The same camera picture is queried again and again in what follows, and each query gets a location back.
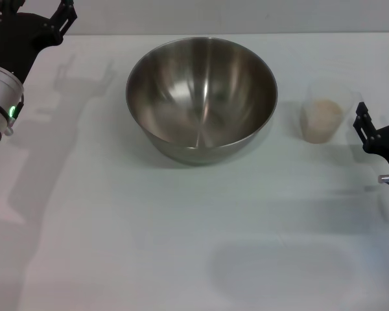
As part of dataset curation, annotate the stainless steel mixing bowl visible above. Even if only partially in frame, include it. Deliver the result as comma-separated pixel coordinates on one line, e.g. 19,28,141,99
125,36,278,168

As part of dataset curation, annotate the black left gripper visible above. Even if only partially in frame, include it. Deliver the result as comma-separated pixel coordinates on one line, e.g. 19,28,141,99
0,0,78,86

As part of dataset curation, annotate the white rice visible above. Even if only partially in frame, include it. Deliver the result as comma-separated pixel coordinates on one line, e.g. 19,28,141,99
300,98,344,143

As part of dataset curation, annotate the clear plastic measuring cup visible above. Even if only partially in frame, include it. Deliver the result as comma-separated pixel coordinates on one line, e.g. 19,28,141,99
299,78,364,144

